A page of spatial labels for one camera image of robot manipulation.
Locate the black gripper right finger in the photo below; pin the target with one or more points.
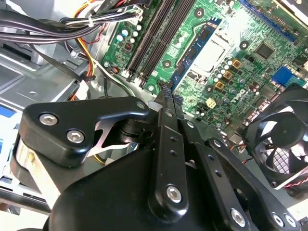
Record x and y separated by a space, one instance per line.
226 173

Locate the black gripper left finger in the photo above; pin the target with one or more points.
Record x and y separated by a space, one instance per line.
72 115

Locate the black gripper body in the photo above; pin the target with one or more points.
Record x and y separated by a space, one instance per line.
115 197

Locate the blue RAM stick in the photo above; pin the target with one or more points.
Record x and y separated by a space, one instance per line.
192 53

